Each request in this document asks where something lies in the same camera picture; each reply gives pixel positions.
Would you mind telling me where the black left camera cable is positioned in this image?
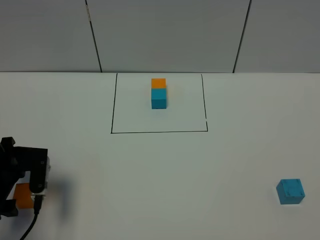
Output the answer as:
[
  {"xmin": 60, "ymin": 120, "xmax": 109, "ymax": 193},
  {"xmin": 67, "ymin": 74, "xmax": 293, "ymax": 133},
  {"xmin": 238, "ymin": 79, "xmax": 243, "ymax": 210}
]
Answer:
[{"xmin": 14, "ymin": 194, "xmax": 44, "ymax": 240}]

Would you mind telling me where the blue template block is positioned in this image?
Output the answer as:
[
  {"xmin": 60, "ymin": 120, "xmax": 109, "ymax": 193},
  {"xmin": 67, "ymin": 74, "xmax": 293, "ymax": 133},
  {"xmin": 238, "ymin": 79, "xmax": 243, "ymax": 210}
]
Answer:
[{"xmin": 151, "ymin": 88, "xmax": 167, "ymax": 109}]

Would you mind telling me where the orange template block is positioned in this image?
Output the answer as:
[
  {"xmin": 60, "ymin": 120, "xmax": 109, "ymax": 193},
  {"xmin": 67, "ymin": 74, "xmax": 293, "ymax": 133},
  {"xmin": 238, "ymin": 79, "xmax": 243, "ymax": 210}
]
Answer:
[{"xmin": 151, "ymin": 78, "xmax": 167, "ymax": 89}]

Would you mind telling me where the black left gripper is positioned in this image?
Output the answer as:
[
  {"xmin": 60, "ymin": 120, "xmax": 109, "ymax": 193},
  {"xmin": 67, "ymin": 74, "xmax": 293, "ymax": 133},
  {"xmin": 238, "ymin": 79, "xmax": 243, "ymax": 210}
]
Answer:
[{"xmin": 0, "ymin": 137, "xmax": 30, "ymax": 218}]

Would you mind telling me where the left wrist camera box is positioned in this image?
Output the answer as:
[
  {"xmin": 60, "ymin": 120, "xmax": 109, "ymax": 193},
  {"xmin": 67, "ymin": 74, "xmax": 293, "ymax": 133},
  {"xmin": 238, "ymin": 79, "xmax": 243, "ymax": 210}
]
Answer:
[{"xmin": 29, "ymin": 148, "xmax": 50, "ymax": 194}]

